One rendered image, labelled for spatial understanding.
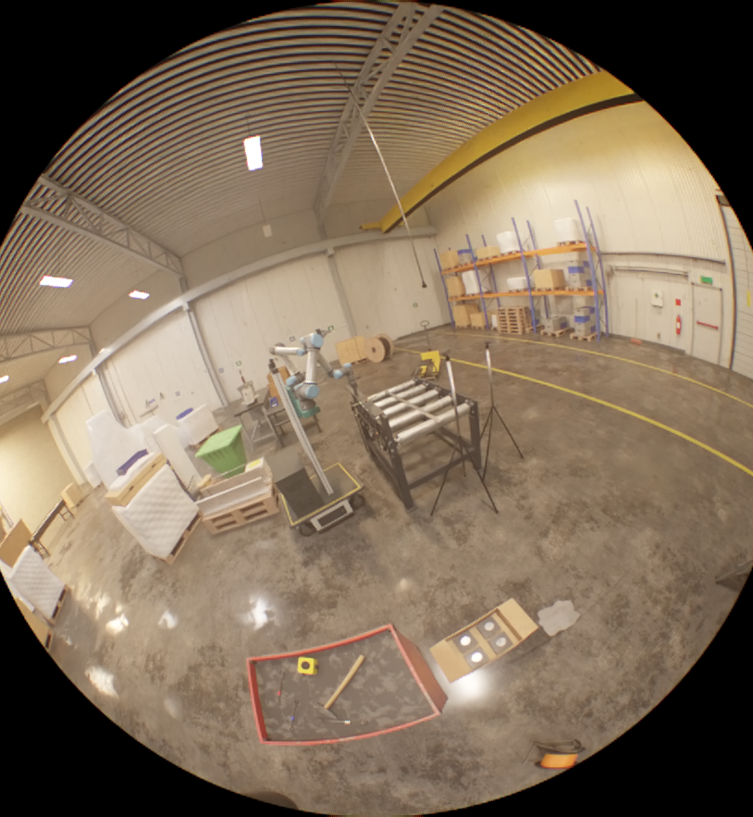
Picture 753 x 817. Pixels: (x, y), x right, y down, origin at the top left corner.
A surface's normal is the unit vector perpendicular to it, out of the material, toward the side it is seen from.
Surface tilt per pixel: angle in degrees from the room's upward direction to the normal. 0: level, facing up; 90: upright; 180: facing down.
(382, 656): 0
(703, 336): 90
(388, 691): 0
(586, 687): 0
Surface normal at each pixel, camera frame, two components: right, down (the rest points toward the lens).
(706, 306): -0.91, 0.36
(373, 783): -0.26, -0.88
